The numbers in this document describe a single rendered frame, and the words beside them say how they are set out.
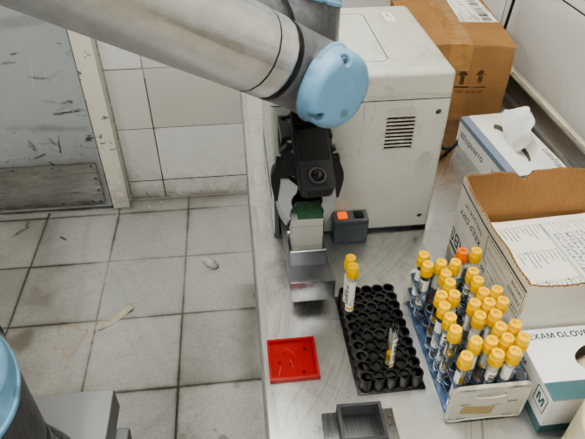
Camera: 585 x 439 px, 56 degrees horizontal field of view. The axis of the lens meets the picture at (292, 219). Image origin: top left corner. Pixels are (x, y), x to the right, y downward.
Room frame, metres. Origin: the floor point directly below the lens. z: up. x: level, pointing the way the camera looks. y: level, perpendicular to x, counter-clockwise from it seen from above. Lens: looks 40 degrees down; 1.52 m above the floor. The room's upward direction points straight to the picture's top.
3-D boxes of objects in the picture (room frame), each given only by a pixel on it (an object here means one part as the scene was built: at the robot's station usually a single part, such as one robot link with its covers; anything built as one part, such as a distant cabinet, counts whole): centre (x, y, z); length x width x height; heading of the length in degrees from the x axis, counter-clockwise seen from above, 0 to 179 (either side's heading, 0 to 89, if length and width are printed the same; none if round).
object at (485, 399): (0.48, -0.23, 0.91); 0.20 x 0.10 x 0.07; 6
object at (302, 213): (0.64, -0.02, 1.01); 0.05 x 0.04 x 0.01; 96
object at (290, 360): (0.47, 0.00, 0.88); 0.07 x 0.07 x 0.01; 6
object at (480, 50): (1.29, -0.36, 0.97); 0.31 x 0.23 x 0.18; 0
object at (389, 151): (0.87, -0.09, 1.03); 0.31 x 0.27 x 0.30; 6
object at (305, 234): (0.64, -0.02, 0.97); 0.05 x 0.04 x 0.06; 96
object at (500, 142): (0.95, -0.44, 0.94); 0.22 x 0.12 x 0.13; 10
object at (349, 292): (0.51, -0.12, 0.93); 0.17 x 0.09 x 0.11; 7
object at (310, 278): (0.66, -0.02, 0.92); 0.21 x 0.07 x 0.05; 6
